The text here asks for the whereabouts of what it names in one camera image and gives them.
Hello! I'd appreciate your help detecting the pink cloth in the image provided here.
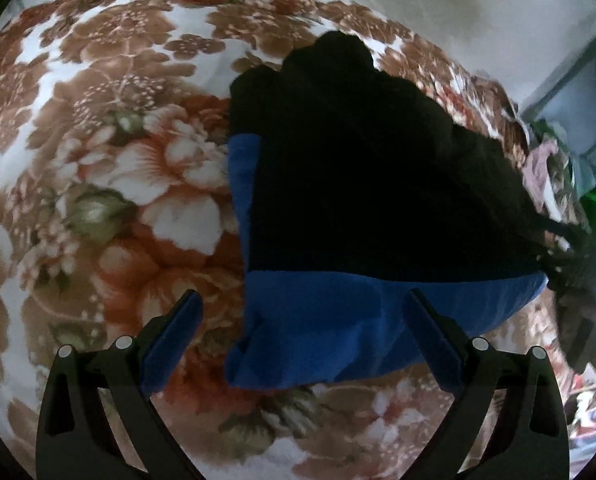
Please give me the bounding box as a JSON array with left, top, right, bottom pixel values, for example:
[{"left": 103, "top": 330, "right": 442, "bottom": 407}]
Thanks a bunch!
[{"left": 522, "top": 139, "right": 562, "bottom": 212}]

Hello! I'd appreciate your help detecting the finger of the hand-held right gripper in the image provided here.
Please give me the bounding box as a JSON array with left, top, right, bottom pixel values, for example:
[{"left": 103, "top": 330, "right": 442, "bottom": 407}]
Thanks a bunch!
[{"left": 542, "top": 220, "right": 596, "bottom": 292}]

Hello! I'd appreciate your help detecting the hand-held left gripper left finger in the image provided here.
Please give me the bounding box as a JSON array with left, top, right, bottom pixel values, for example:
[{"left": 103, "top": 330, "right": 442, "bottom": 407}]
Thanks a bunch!
[{"left": 35, "top": 289, "right": 205, "bottom": 480}]

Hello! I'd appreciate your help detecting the grey window frame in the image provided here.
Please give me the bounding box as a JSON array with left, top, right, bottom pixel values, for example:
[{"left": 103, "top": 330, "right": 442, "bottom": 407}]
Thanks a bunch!
[{"left": 518, "top": 10, "right": 596, "bottom": 126}]

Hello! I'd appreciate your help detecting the floral blanket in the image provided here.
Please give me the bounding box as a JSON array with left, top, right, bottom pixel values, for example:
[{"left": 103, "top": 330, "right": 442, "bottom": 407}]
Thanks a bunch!
[{"left": 0, "top": 0, "right": 596, "bottom": 480}]

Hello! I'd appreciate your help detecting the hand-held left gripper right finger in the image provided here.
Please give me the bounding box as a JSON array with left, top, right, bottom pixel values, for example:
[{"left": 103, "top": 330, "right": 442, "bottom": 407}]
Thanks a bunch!
[{"left": 403, "top": 287, "right": 571, "bottom": 480}]

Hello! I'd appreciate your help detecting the blue and black hooded jacket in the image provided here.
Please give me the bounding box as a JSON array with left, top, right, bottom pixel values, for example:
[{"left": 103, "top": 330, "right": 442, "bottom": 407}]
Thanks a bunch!
[{"left": 225, "top": 30, "right": 586, "bottom": 392}]

